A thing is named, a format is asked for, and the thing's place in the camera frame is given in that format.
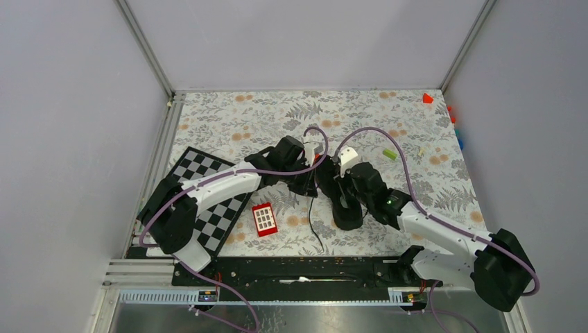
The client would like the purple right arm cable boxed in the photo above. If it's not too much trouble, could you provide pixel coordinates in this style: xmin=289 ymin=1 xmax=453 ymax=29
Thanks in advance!
xmin=334 ymin=127 xmax=541 ymax=297

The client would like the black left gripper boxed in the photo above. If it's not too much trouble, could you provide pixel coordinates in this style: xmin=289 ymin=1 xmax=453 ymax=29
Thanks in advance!
xmin=280 ymin=158 xmax=318 ymax=198

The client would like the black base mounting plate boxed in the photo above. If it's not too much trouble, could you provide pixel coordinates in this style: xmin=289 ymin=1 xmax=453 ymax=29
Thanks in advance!
xmin=171 ymin=256 xmax=433 ymax=300

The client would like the red toy calculator block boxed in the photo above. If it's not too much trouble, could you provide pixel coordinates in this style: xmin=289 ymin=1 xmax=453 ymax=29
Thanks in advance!
xmin=252 ymin=203 xmax=278 ymax=237

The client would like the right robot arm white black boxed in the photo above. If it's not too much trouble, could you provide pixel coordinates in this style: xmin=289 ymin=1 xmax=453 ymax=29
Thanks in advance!
xmin=320 ymin=162 xmax=535 ymax=312

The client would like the grey slotted cable duct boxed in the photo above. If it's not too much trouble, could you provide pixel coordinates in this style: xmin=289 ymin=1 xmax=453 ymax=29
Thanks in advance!
xmin=119 ymin=288 xmax=417 ymax=307

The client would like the orange red toy piece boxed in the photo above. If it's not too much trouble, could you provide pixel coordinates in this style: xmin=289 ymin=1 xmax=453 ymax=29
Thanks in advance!
xmin=447 ymin=105 xmax=456 ymax=124

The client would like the green rectangular block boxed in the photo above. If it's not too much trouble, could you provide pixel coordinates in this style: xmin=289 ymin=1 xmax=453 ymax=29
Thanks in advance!
xmin=382 ymin=148 xmax=398 ymax=161

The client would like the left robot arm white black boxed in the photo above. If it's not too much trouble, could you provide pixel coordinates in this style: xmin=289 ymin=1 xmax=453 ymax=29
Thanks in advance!
xmin=137 ymin=135 xmax=320 ymax=285

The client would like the red triangular block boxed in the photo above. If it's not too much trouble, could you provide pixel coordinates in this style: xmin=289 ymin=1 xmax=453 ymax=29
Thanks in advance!
xmin=422 ymin=93 xmax=434 ymax=104

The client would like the black sneaker shoe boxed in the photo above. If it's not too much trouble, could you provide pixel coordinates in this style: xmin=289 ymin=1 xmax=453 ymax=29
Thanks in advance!
xmin=315 ymin=155 xmax=363 ymax=231

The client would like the floral patterned table mat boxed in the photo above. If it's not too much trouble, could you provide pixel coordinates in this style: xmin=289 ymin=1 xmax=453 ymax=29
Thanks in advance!
xmin=164 ymin=90 xmax=486 ymax=257

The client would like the black white chessboard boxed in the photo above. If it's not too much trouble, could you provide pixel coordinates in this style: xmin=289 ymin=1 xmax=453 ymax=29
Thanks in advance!
xmin=153 ymin=146 xmax=252 ymax=258

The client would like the black shoelace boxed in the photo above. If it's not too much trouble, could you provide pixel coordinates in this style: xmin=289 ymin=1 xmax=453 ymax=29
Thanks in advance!
xmin=307 ymin=195 xmax=325 ymax=254

